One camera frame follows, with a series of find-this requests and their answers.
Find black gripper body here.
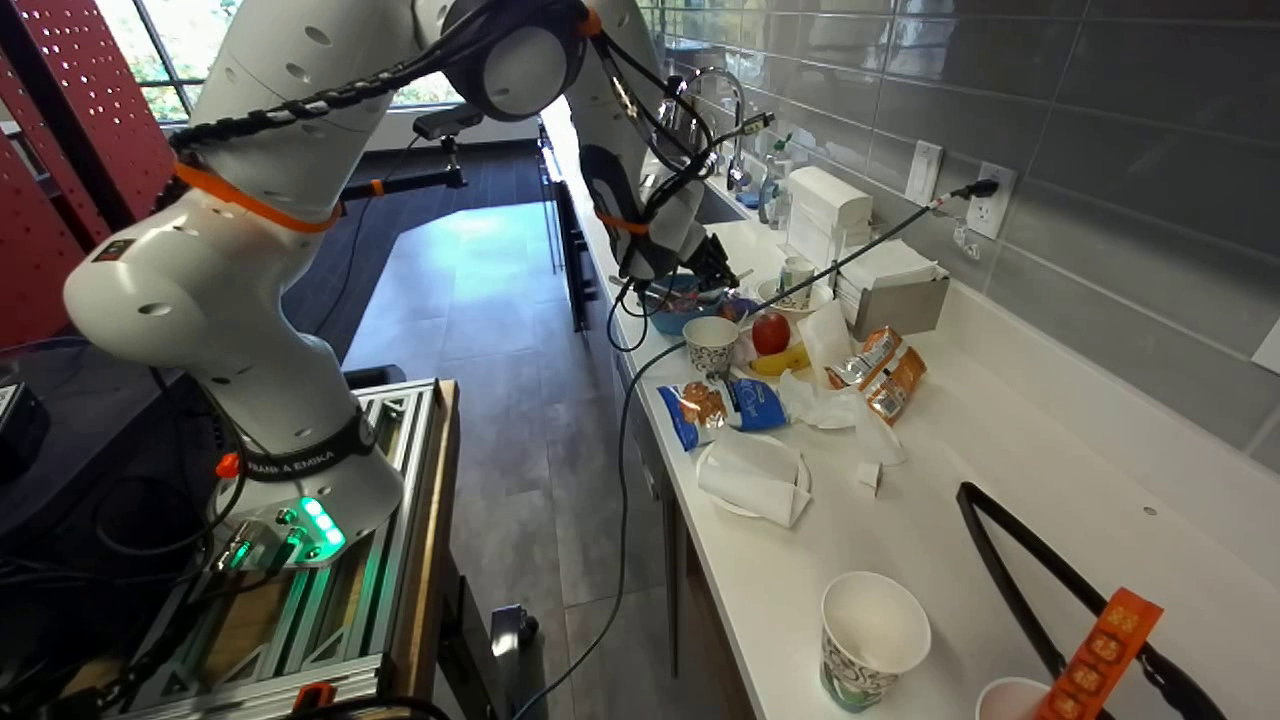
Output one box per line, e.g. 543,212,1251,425
649,215,741,296

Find pink cup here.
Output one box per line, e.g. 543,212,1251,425
971,673,1062,720

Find black tongs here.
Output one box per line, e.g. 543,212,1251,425
954,477,1233,720

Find orange snack packet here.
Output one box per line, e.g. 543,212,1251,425
1034,585,1170,720

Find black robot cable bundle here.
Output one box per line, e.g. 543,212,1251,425
164,0,778,355

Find white light switch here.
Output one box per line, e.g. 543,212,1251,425
905,137,946,207

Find orange snack bag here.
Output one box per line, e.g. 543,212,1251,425
830,323,910,391
866,342,933,426

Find white wall outlet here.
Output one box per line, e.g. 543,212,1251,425
960,154,1016,243

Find clear bottle green cap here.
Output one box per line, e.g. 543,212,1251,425
760,131,800,222

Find black floor device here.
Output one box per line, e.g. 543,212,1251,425
458,603,551,720

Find metal napkin dispenser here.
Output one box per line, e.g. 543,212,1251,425
836,234,954,340

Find red apple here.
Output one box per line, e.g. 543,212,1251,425
749,309,795,361

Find yellow banana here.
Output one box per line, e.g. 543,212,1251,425
749,340,817,381

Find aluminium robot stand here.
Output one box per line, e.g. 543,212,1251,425
112,377,465,720

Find blue cable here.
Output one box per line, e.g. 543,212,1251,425
507,172,1004,720

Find floral printed paper cup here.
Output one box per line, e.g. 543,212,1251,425
817,569,938,715

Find blue pretzel bag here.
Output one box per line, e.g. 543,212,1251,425
658,377,791,456

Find white paper towel stack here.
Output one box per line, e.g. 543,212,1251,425
782,162,877,272

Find window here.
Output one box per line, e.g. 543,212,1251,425
92,0,445,124

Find orange cable strap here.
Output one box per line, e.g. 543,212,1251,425
170,154,346,239

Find blue bowl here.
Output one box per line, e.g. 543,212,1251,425
639,282,726,340

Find red perforated panel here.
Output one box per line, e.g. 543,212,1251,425
0,0,186,355

